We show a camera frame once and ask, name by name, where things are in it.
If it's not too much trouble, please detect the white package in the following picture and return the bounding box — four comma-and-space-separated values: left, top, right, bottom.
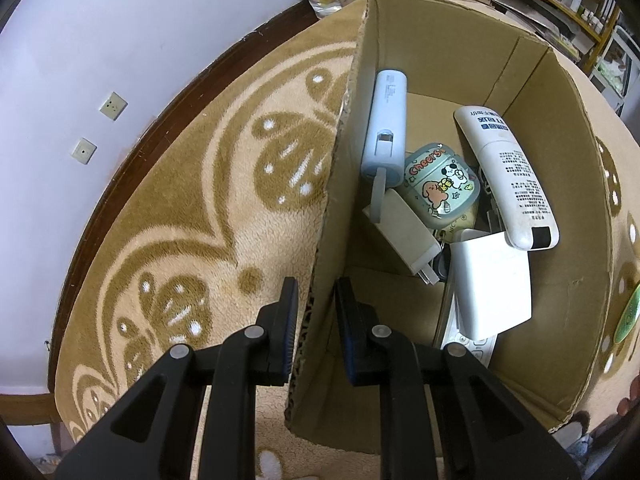
434, 278, 498, 367

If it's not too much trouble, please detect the white rectangular box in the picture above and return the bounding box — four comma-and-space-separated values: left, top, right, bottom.
450, 229, 533, 340

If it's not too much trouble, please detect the white tube with blue text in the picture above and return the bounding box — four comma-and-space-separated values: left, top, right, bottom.
454, 106, 560, 252

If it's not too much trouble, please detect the white power adapter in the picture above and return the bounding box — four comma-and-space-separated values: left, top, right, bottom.
370, 188, 442, 285

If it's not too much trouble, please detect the green cartoon earbuds case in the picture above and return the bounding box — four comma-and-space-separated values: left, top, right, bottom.
398, 143, 480, 229

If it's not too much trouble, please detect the light blue cylindrical device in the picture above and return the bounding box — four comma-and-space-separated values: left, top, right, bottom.
360, 70, 408, 223

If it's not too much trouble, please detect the round green white fan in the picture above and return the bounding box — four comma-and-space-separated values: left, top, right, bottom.
614, 285, 640, 344

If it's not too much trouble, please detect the brown beige patterned rug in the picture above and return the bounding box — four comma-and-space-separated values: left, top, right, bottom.
54, 25, 639, 479

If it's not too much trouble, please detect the yellow wooden shelf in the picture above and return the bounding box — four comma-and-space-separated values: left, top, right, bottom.
541, 0, 622, 73

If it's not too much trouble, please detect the beige wall outlet lower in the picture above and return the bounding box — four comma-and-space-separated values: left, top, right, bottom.
70, 138, 98, 165

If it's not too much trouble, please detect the beige wall outlet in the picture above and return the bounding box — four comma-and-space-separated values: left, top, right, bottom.
99, 92, 128, 122
70, 138, 98, 165

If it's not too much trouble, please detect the beige wall outlet upper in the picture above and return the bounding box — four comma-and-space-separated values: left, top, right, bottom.
99, 92, 128, 122

